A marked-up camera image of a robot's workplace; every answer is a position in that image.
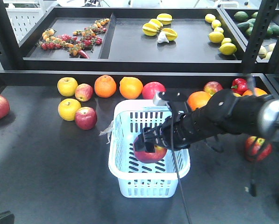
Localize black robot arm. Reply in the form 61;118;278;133
133;89;279;153

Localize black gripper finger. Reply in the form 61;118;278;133
133;133;146;152
144;139;156;153

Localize dark red apple front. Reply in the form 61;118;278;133
75;107;97;130

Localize red yellow apple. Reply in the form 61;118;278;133
133;137;167;163

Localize orange far right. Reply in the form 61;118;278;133
242;87;268;96

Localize black wooden produce stand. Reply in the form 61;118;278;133
0;7;279;224

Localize large red apple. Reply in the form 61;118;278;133
142;82;166;99

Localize yellow apple back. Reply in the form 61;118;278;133
57;77;78;97

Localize orange with navel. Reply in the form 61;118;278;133
187;91;212;111

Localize orange right of pair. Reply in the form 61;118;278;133
119;77;143;99

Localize orange left of pair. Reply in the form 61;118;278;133
94;75;117;98

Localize small red apple back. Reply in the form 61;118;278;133
75;84;93;102

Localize orange of pair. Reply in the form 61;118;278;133
119;77;143;99
94;75;117;98

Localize white garlic bulb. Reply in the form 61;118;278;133
157;32;170;43

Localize light blue plastic basket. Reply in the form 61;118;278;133
106;99;190;198

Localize yellow apple front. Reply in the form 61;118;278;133
57;98;81;121

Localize red apple right group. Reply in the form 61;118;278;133
203;81;223;96

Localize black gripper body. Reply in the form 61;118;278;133
143;91;191;150

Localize red bell pepper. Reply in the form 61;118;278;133
231;78;248;95

